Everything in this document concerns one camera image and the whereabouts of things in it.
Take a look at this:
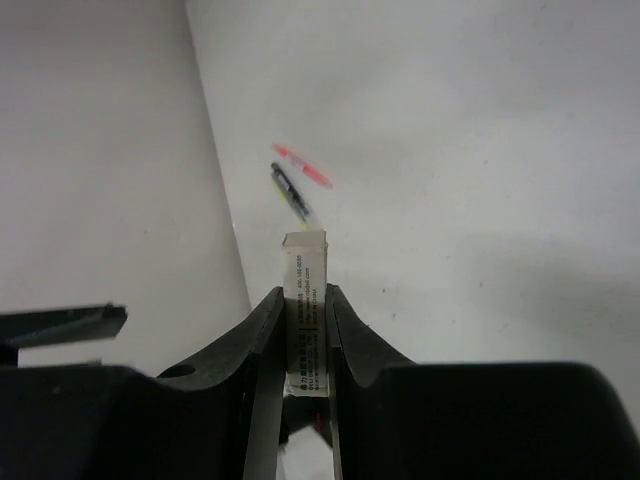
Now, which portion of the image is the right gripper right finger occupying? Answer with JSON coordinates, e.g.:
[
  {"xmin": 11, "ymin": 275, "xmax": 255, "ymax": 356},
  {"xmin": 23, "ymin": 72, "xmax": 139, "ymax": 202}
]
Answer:
[{"xmin": 326, "ymin": 285, "xmax": 639, "ymax": 479}]

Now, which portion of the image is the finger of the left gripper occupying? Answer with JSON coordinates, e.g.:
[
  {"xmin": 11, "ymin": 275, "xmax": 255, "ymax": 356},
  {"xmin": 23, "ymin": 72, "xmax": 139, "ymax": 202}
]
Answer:
[{"xmin": 1, "ymin": 303, "xmax": 128, "ymax": 365}]

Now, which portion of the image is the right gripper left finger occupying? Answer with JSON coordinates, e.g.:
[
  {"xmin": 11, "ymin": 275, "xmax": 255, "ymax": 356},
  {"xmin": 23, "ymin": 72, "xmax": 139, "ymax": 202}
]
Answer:
[{"xmin": 1, "ymin": 288, "xmax": 285, "ymax": 479}]

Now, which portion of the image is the staples box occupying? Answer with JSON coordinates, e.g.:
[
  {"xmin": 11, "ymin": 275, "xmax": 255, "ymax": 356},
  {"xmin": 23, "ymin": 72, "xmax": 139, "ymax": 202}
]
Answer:
[{"xmin": 282, "ymin": 230, "xmax": 329, "ymax": 398}]

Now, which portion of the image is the yellow highlighter pen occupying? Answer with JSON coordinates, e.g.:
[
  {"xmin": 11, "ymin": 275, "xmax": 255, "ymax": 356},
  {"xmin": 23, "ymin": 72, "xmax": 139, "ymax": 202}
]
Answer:
[{"xmin": 274, "ymin": 183, "xmax": 312, "ymax": 230}]

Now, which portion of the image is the pink highlighter pen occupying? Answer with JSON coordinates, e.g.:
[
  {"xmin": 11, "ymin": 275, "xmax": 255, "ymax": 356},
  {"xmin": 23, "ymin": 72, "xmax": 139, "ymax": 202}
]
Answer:
[{"xmin": 272, "ymin": 144, "xmax": 333, "ymax": 190}]

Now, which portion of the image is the black pen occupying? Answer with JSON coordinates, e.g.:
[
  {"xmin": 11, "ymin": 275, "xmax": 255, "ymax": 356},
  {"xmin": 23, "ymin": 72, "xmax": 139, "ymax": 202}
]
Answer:
[{"xmin": 270, "ymin": 162, "xmax": 303, "ymax": 204}]

